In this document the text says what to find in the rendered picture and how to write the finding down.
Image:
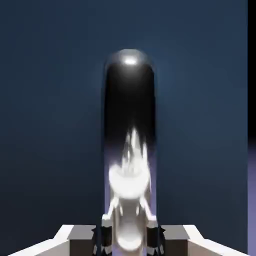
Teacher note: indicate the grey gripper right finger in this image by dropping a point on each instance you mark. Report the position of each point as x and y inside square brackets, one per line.
[176, 240]

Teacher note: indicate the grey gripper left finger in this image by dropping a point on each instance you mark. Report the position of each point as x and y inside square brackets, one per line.
[80, 240]

